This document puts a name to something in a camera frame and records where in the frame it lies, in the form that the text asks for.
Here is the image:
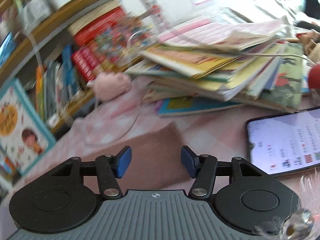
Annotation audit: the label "pink and purple sweater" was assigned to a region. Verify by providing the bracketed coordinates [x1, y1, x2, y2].
[82, 122, 241, 192]

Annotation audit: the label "pink checkered tablecloth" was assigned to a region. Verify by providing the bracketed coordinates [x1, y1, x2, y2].
[0, 76, 320, 230]

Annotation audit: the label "smartphone with lit screen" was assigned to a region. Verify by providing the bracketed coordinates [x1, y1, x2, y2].
[246, 107, 319, 177]

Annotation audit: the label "pink plush pouch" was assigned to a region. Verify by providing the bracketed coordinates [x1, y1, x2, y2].
[86, 72, 131, 102]

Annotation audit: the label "teal children's sound book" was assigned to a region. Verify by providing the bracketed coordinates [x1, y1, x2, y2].
[1, 79, 56, 175]

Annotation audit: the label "row of leaning books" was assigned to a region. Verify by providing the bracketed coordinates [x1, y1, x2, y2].
[34, 44, 82, 128]

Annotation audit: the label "stack of children's books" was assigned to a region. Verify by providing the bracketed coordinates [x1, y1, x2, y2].
[127, 16, 307, 113]

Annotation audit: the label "red thick books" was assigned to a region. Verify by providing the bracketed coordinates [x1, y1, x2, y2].
[72, 7, 127, 82]

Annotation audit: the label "colourful paper star jar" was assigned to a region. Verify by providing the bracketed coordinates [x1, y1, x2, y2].
[94, 16, 156, 67]

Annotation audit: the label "wooden white bookshelf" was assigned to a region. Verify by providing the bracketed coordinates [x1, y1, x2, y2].
[0, 0, 141, 140]

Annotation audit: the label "red round ball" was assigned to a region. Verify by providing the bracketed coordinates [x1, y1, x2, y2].
[308, 64, 320, 89]

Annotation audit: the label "white charging cable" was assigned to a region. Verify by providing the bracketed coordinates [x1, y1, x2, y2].
[24, 29, 316, 147]

